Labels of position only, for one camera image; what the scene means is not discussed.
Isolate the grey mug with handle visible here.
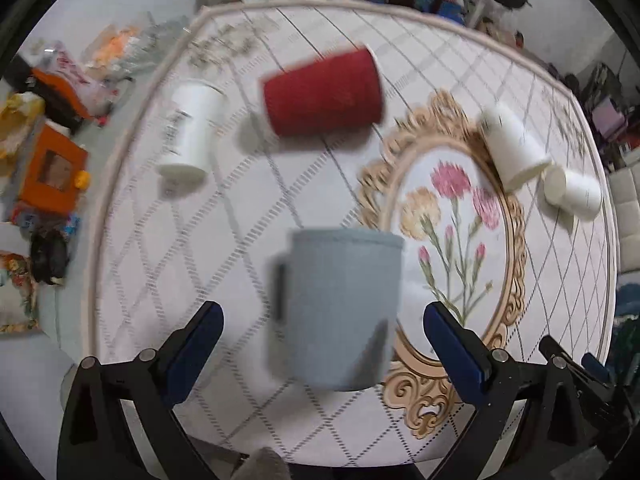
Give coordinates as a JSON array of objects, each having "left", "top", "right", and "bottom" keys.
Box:
[{"left": 268, "top": 228, "right": 404, "bottom": 391}]

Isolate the white paper cup far right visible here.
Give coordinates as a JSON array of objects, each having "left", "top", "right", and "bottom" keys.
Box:
[{"left": 544, "top": 166, "right": 603, "bottom": 221}]

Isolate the white speckled paper cup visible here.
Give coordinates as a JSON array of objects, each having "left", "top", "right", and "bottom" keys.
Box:
[{"left": 478, "top": 102, "right": 552, "bottom": 192}]

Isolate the white paper cup with print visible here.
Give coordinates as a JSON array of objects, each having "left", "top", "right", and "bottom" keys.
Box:
[{"left": 156, "top": 79, "right": 228, "bottom": 183}]

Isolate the red paper cup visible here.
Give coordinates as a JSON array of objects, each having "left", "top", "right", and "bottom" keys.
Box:
[{"left": 262, "top": 47, "right": 385, "bottom": 138}]

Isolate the blue denim clothing pile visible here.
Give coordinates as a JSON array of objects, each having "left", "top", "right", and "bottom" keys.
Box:
[{"left": 606, "top": 283, "right": 639, "bottom": 406}]

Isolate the floral patterned tablecloth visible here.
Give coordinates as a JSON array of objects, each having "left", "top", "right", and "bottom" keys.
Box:
[{"left": 80, "top": 0, "right": 617, "bottom": 466}]

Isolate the white padded chair right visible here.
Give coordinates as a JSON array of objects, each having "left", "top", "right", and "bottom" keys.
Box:
[{"left": 608, "top": 162, "right": 640, "bottom": 273}]

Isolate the orange box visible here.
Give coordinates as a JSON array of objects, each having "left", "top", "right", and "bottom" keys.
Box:
[{"left": 17, "top": 125, "right": 88, "bottom": 216}]

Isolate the yellow plastic bag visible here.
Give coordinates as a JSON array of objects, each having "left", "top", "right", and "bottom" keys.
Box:
[{"left": 0, "top": 92, "right": 44, "bottom": 159}]

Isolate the snack bag orange white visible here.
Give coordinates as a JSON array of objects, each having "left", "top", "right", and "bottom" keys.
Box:
[{"left": 80, "top": 25, "right": 141, "bottom": 79}]

